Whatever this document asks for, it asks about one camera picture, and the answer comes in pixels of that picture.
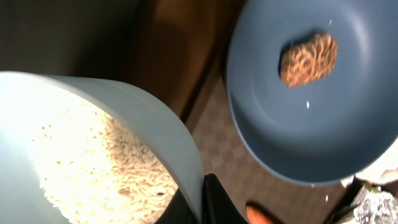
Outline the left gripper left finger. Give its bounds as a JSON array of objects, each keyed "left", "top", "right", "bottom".
[{"left": 155, "top": 189, "right": 197, "bottom": 224}]

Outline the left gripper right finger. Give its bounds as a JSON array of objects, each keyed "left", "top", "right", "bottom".
[{"left": 203, "top": 174, "right": 248, "bottom": 224}]

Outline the orange carrot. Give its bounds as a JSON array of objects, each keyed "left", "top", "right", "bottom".
[{"left": 246, "top": 205, "right": 274, "bottom": 224}]

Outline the white rice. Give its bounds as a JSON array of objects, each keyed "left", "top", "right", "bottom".
[{"left": 31, "top": 98, "right": 178, "bottom": 223}]

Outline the dark blue plate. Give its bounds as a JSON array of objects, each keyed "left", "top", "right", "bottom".
[{"left": 226, "top": 0, "right": 397, "bottom": 185}]

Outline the brown textured food piece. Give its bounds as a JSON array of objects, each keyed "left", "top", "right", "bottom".
[{"left": 280, "top": 33, "right": 339, "bottom": 88}]

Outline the light blue bowl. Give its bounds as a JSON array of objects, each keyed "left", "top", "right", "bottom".
[{"left": 1, "top": 72, "right": 205, "bottom": 223}]

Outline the dark brown serving tray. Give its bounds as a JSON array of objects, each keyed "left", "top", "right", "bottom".
[{"left": 181, "top": 60, "right": 362, "bottom": 223}]

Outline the green foil snack wrapper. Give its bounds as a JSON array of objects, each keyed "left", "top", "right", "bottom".
[{"left": 353, "top": 185, "right": 397, "bottom": 224}]

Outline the crumpled white napkin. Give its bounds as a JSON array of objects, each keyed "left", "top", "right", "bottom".
[{"left": 340, "top": 139, "right": 397, "bottom": 188}]

